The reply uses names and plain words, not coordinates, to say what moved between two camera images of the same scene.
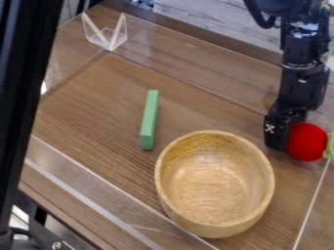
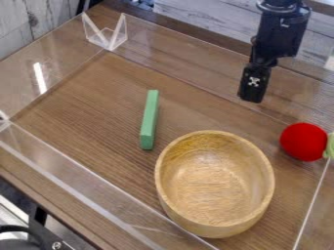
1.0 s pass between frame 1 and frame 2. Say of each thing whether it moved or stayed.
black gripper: moved
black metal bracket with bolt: stayed
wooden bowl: stayed
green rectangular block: stayed
